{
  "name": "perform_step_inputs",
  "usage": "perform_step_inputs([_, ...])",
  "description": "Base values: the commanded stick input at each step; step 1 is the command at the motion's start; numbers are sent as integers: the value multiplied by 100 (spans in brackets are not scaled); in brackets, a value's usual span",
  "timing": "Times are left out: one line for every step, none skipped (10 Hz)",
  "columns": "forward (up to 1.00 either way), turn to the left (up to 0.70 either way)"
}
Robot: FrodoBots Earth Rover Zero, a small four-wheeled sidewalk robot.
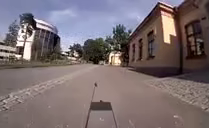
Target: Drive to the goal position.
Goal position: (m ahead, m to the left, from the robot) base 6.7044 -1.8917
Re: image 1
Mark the cobblestone pavement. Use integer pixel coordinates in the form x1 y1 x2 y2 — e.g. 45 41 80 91
145 70 209 116

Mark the large green tree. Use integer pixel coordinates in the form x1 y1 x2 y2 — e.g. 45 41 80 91
110 23 132 66

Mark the cobblestone strip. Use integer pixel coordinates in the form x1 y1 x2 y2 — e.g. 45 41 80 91
0 64 96 114

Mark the group of trees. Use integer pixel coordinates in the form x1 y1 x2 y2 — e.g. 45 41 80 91
68 37 111 65

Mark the small yellow building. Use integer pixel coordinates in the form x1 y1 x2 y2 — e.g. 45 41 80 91
108 50 124 66

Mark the round white glass building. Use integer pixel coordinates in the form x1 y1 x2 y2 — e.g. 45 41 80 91
15 18 61 62

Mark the pale low building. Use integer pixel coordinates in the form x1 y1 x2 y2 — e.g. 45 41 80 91
0 41 23 63

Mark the grass strip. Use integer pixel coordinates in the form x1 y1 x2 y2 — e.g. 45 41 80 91
0 59 81 70

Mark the long yellow building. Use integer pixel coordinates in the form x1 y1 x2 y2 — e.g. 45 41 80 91
126 0 209 78

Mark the grey asphalt road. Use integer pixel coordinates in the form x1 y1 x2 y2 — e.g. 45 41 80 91
0 64 209 128

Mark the tall thin tree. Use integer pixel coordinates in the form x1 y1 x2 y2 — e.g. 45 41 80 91
19 12 37 63

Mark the grey asphalt side lane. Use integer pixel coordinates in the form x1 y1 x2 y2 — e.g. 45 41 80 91
0 63 93 99

